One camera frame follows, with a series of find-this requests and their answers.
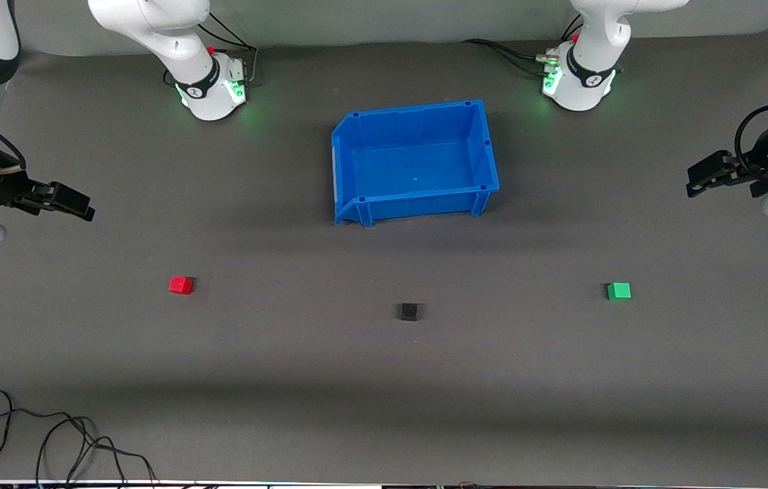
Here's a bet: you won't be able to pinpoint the blue plastic storage bin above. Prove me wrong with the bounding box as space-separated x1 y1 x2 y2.
331 99 500 227

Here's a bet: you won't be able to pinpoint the dark grey table mat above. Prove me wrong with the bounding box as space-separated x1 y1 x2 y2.
0 24 768 485

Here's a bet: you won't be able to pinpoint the black right arm base cables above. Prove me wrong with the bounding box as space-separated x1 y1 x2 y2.
196 12 259 86

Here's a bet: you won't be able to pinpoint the black arm base cables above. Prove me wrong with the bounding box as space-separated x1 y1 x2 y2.
196 12 259 86
461 15 585 77

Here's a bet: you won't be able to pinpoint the thin black loose cable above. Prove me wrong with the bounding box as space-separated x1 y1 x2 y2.
0 390 158 487

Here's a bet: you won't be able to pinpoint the black left arm base cables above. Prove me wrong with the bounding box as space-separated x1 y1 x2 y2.
461 15 585 77

